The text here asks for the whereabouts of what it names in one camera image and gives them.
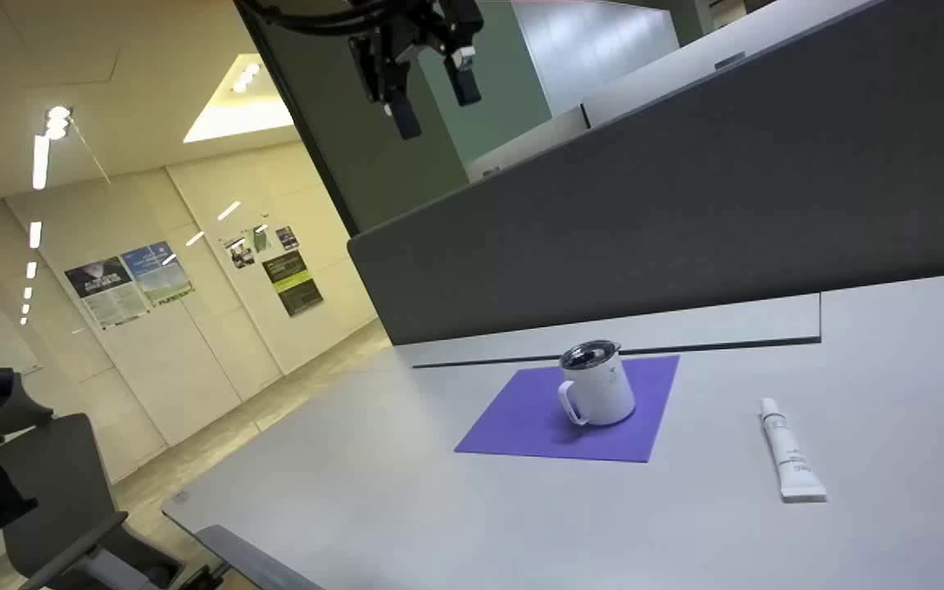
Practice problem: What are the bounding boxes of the purple square mat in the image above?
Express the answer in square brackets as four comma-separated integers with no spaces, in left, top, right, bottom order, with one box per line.
[454,355,681,465]

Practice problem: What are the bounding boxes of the blue wall poster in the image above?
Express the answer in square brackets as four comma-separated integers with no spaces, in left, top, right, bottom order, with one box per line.
[67,242,194,329]

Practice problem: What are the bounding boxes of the small dark wall notice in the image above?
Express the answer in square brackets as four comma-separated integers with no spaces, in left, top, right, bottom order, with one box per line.
[228,237,257,270]

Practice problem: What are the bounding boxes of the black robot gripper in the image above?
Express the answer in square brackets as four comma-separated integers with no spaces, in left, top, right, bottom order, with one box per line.
[354,0,484,143]

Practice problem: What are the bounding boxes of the white mug with handle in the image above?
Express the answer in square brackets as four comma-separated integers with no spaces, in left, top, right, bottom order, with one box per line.
[558,340,637,428]

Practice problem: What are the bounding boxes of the grey office chair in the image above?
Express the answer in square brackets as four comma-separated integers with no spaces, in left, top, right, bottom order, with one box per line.
[0,415,223,590]

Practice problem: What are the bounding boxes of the grey desk partition panel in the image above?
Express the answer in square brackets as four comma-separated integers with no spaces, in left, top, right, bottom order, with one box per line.
[351,0,944,344]

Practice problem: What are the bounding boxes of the white tube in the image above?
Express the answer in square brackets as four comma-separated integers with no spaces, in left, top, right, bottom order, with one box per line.
[761,398,831,501]

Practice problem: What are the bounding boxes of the dark green wall poster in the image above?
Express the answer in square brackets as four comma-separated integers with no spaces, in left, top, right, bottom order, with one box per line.
[265,253,322,316]

